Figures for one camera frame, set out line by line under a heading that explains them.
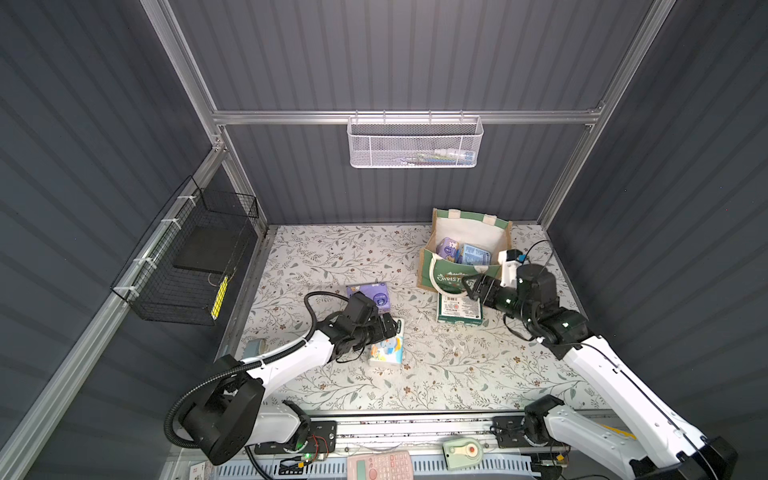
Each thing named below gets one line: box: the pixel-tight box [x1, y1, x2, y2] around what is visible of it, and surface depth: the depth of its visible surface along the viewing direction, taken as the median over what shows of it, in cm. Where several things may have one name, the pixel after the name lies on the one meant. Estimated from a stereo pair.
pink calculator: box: [346, 451, 414, 480], surface depth 70 cm
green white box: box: [437, 292, 483, 327], surface depth 93 cm
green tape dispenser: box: [442, 437, 483, 471], surface depth 67 cm
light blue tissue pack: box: [462, 243, 492, 266], surface depth 98 cm
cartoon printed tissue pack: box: [369, 318, 405, 365], surface depth 84 cm
